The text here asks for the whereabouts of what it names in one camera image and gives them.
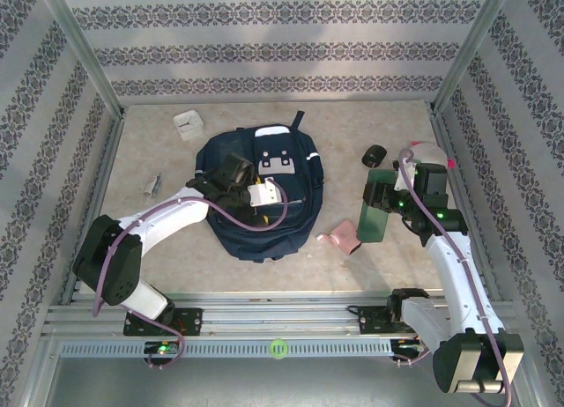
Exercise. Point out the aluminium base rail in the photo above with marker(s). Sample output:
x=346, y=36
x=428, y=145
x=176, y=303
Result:
x=273, y=319

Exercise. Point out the aluminium side rail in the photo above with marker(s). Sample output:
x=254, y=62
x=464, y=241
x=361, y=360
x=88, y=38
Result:
x=100, y=187
x=442, y=134

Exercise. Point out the navy blue backpack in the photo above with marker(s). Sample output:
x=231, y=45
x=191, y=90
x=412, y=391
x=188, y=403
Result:
x=291, y=231

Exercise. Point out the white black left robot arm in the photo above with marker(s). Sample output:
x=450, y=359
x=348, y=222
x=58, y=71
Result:
x=176, y=213

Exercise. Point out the pink green white plush toy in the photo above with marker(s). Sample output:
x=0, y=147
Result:
x=429, y=151

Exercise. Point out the green pencil case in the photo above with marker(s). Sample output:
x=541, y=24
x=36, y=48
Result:
x=372, y=226

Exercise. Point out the small grey tube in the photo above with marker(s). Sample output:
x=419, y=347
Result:
x=153, y=186

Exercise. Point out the pink charger block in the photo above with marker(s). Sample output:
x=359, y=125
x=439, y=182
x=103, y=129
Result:
x=346, y=239

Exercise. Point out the aluminium frame post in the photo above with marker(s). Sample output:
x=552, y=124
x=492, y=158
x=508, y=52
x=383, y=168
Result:
x=83, y=50
x=470, y=50

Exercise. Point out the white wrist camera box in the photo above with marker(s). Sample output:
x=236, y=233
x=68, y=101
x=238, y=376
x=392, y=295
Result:
x=405, y=175
x=264, y=193

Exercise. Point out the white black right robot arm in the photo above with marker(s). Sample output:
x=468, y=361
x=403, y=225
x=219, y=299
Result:
x=454, y=275

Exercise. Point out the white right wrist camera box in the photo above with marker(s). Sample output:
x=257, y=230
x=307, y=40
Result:
x=405, y=175

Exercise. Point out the black computer mouse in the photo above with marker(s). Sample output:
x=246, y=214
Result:
x=373, y=156

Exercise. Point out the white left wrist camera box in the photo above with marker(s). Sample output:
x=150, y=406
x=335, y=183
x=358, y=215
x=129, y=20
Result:
x=264, y=193

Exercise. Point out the small circuit board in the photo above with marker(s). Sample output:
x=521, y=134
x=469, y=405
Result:
x=163, y=349
x=407, y=346

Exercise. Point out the white square clock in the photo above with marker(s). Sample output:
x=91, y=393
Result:
x=188, y=125

